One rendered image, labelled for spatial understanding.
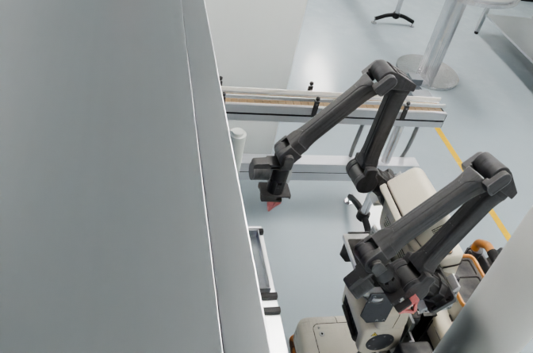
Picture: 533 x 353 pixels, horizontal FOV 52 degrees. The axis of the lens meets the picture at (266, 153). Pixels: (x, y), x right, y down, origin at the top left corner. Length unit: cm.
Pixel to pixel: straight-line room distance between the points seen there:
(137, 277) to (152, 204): 7
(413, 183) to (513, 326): 113
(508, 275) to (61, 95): 45
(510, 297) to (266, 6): 260
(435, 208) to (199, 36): 96
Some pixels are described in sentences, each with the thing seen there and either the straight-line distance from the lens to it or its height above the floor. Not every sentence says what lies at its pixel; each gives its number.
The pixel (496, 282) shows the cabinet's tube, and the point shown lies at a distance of 60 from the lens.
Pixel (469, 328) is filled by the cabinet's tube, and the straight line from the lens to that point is 64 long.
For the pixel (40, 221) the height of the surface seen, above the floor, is 210.
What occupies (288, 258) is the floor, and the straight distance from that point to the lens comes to 319.
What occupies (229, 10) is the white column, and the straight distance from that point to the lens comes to 303.
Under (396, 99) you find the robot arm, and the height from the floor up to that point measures 155.
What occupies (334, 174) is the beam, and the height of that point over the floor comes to 48.
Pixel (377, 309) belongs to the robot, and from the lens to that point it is 188.
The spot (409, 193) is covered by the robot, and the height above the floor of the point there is 136.
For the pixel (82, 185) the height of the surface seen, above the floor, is 210.
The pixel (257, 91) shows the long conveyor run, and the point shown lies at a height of 95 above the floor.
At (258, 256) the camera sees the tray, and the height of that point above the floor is 88.
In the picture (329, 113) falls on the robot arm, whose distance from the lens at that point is 166.
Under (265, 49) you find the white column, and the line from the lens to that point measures 317.
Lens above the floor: 240
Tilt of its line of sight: 39 degrees down
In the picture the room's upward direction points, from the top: 13 degrees clockwise
